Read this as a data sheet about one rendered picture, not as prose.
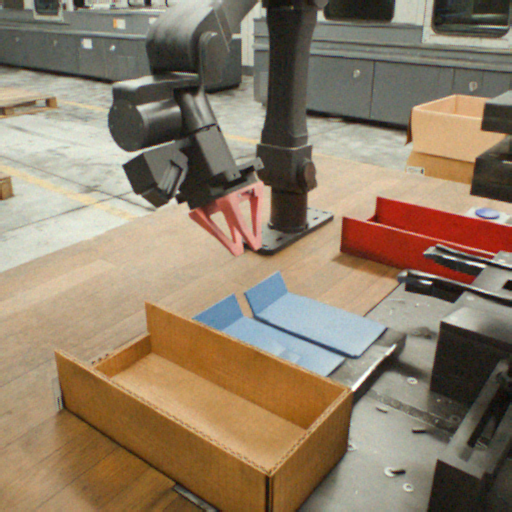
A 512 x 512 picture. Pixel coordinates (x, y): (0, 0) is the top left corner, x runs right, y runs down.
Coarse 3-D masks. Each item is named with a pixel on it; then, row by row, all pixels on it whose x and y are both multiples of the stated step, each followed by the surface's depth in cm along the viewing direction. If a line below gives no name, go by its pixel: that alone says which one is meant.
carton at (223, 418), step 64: (192, 320) 57; (64, 384) 54; (128, 384) 58; (192, 384) 58; (256, 384) 54; (320, 384) 49; (128, 448) 50; (192, 448) 44; (256, 448) 50; (320, 448) 45
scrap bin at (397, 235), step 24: (384, 216) 95; (408, 216) 92; (432, 216) 90; (456, 216) 87; (360, 240) 86; (384, 240) 83; (408, 240) 81; (432, 240) 79; (456, 240) 89; (480, 240) 86; (504, 240) 84; (384, 264) 85; (408, 264) 82; (432, 264) 80
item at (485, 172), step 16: (496, 112) 51; (480, 128) 52; (496, 128) 51; (496, 144) 54; (480, 160) 50; (496, 160) 49; (480, 176) 50; (496, 176) 49; (480, 192) 51; (496, 192) 50
